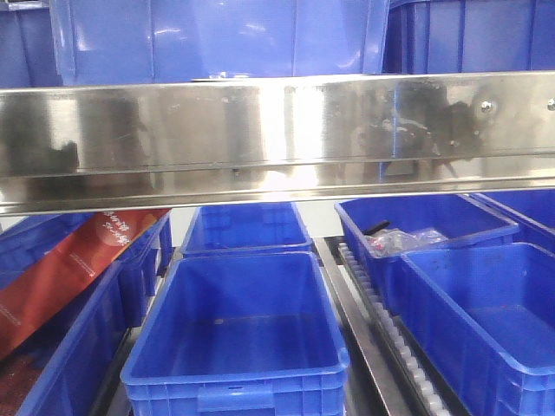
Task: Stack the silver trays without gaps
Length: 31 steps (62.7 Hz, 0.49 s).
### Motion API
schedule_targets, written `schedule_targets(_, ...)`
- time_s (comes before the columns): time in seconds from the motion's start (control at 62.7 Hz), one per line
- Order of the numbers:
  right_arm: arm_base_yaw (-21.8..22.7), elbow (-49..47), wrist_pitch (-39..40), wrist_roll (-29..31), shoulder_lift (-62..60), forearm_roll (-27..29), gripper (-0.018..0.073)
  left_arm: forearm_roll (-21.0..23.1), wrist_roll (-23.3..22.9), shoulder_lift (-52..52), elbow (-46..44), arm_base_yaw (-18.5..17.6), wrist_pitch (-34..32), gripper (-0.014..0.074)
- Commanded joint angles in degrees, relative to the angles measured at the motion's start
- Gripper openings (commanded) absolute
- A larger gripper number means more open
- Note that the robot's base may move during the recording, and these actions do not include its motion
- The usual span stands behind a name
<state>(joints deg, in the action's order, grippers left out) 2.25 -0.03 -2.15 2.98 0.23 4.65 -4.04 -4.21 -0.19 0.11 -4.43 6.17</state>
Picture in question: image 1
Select blue bin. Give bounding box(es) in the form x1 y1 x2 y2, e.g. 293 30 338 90
1 213 173 328
1 262 127 415
336 195 519 315
180 202 312 257
121 252 349 415
400 243 554 415
471 190 554 253

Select large blue crate upper right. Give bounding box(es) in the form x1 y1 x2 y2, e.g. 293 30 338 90
383 1 554 75

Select large blue crate upper centre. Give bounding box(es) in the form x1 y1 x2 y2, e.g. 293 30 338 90
49 1 389 85

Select blue bin right front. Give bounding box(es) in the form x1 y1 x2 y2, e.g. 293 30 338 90
400 243 554 415

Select large blue crate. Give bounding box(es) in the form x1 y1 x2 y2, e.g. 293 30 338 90
49 1 389 85
1 1 62 88
383 1 554 75

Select blue bin left back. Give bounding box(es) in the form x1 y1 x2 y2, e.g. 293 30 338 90
1 213 173 328

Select blue bin left front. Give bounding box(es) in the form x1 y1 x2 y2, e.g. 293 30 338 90
1 262 127 415

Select red printed carton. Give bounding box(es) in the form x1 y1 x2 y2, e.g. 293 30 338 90
1 208 168 359

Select blue bin far right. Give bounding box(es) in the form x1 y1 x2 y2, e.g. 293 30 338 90
471 190 554 253

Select stainless steel shelf rail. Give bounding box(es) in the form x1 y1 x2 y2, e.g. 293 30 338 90
1 71 554 216

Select blue bin centre front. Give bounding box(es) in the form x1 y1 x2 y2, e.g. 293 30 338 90
121 252 349 415

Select clear plastic bags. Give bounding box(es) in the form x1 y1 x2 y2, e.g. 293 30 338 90
366 228 447 257

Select blue bin centre back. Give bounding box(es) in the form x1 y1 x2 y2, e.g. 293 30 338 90
180 202 312 257

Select white roller track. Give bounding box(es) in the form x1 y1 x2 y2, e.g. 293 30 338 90
338 243 452 415

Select blue bin right back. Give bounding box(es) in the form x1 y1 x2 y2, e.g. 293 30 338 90
336 195 519 315

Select large blue crate upper left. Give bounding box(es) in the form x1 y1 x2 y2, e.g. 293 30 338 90
1 1 62 88

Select black handle in bin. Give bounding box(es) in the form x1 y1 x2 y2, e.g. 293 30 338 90
363 220 390 236

